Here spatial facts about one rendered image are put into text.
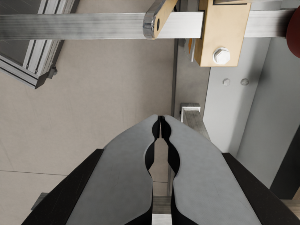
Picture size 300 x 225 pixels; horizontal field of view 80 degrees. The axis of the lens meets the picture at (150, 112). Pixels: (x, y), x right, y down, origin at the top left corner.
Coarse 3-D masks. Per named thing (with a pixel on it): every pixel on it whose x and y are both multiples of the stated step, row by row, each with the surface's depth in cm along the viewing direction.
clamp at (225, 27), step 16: (208, 0) 20; (208, 16) 21; (224, 16) 21; (240, 16) 21; (208, 32) 22; (224, 32) 22; (240, 32) 22; (208, 48) 23; (240, 48) 23; (208, 64) 24
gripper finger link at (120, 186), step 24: (144, 120) 11; (120, 144) 9; (144, 144) 9; (96, 168) 8; (120, 168) 8; (144, 168) 8; (96, 192) 7; (120, 192) 7; (144, 192) 7; (72, 216) 6; (96, 216) 6; (120, 216) 6; (144, 216) 6
